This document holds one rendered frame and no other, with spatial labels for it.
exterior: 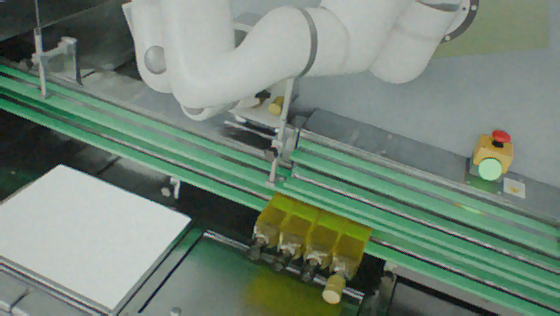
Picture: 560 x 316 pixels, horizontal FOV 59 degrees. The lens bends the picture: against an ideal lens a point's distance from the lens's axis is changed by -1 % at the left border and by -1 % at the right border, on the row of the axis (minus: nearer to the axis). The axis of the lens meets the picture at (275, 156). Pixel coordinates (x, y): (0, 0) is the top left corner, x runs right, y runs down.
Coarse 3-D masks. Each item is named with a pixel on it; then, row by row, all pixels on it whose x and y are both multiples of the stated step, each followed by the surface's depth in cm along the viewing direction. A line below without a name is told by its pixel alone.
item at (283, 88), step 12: (240, 24) 109; (240, 36) 116; (276, 84) 121; (288, 84) 112; (276, 96) 123; (288, 96) 113; (240, 108) 121; (252, 108) 122; (264, 108) 123; (288, 108) 116; (264, 120) 119; (276, 120) 119
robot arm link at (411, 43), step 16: (400, 16) 65; (416, 16) 64; (432, 16) 64; (448, 16) 65; (400, 32) 66; (416, 32) 65; (432, 32) 65; (384, 48) 68; (400, 48) 67; (416, 48) 67; (432, 48) 68; (384, 64) 69; (400, 64) 68; (416, 64) 68; (384, 80) 71; (400, 80) 71
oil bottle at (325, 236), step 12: (324, 216) 108; (336, 216) 109; (324, 228) 105; (336, 228) 105; (312, 240) 101; (324, 240) 102; (336, 240) 103; (312, 252) 100; (324, 252) 100; (324, 264) 101
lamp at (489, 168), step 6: (480, 162) 105; (486, 162) 103; (492, 162) 102; (498, 162) 103; (480, 168) 104; (486, 168) 103; (492, 168) 102; (498, 168) 102; (480, 174) 104; (486, 174) 103; (492, 174) 103; (498, 174) 103
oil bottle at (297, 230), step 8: (296, 208) 109; (304, 208) 110; (312, 208) 110; (320, 208) 111; (296, 216) 107; (304, 216) 108; (312, 216) 108; (320, 216) 111; (288, 224) 105; (296, 224) 105; (304, 224) 105; (312, 224) 106; (288, 232) 103; (296, 232) 103; (304, 232) 103; (280, 240) 102; (288, 240) 101; (296, 240) 101; (304, 240) 102; (296, 248) 101; (304, 248) 105; (296, 256) 102
